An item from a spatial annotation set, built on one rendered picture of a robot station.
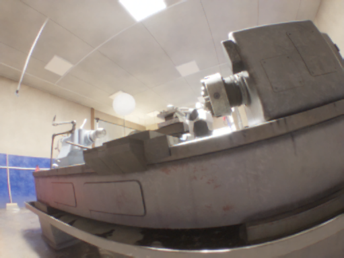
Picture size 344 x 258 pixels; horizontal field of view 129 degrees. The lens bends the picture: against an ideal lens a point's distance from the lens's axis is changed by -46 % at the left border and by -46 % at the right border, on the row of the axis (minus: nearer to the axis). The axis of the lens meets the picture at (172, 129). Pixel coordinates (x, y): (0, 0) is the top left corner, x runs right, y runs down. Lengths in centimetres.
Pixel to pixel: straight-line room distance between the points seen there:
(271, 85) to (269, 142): 23
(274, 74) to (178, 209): 69
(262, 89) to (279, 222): 51
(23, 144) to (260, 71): 486
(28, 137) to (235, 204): 479
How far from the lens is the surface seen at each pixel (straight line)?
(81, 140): 138
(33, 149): 485
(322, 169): 70
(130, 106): 492
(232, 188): 60
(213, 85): 80
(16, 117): 491
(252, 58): 73
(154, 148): 62
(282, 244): 53
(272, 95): 66
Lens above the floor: 75
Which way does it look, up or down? 14 degrees up
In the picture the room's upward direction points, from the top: 10 degrees counter-clockwise
